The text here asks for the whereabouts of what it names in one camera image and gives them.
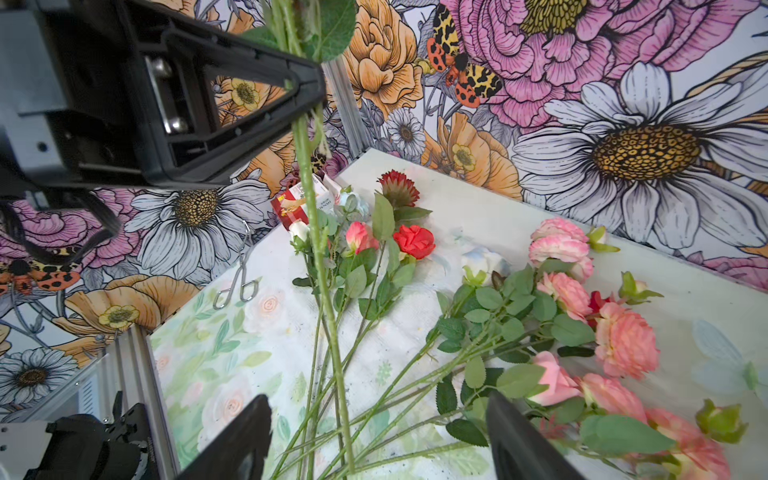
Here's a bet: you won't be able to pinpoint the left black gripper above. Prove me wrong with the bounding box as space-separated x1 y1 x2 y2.
1 1 326 198

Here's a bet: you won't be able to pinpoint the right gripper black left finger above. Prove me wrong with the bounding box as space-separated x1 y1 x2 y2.
177 394 272 480

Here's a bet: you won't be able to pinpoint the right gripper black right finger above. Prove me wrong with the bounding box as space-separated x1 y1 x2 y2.
486 392 584 480

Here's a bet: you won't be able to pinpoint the pink rose bunch on table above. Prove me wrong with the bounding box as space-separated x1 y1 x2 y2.
275 218 747 479

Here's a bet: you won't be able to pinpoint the silver metal scissors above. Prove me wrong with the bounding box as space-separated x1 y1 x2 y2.
213 220 259 310

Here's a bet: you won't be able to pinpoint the red white snack box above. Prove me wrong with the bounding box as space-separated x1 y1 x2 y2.
271 175 342 230

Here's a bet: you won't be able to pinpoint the red rose stem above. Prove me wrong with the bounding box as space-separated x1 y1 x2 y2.
339 222 436 348

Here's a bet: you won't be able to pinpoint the green eucalyptus sprig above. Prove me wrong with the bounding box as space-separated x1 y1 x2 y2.
320 188 398 315

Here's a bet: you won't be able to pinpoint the dark red flower stem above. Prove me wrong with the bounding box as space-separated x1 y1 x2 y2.
377 170 432 228

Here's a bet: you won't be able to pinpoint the aluminium front rail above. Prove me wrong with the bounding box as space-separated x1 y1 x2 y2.
1 330 180 479

